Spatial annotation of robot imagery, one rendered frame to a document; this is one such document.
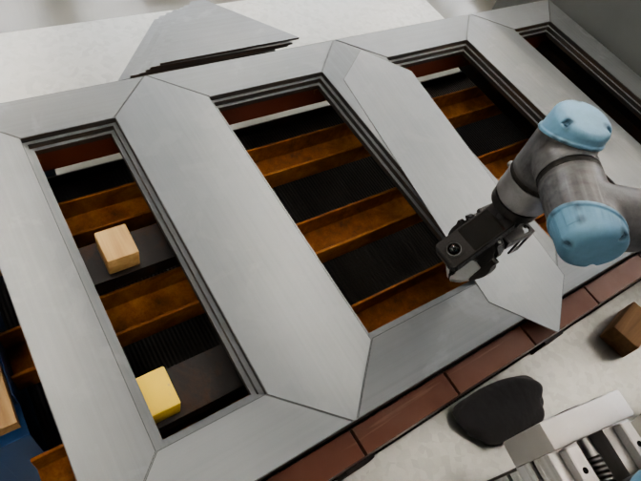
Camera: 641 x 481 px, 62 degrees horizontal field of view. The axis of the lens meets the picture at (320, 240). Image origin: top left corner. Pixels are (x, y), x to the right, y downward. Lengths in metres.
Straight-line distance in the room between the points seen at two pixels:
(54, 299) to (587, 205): 0.68
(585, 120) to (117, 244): 0.68
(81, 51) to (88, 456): 0.89
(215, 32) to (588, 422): 1.08
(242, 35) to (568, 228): 0.94
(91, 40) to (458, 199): 0.87
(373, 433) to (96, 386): 0.37
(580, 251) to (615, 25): 1.21
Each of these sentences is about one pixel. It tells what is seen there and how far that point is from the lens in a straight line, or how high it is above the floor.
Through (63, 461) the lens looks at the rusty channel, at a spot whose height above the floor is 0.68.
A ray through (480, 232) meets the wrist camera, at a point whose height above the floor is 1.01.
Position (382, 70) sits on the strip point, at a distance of 1.27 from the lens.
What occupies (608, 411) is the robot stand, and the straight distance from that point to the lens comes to 0.77.
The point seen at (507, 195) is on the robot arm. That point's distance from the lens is 0.76.
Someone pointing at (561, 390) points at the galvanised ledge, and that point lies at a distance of 1.16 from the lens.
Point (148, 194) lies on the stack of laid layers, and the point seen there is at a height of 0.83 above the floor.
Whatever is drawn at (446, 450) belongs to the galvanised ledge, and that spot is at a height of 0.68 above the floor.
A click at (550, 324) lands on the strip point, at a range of 0.99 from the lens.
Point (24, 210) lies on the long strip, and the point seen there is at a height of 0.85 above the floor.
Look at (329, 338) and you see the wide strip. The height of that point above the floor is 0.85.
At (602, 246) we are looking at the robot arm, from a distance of 0.65.
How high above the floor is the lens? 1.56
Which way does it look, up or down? 53 degrees down
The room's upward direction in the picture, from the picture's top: 21 degrees clockwise
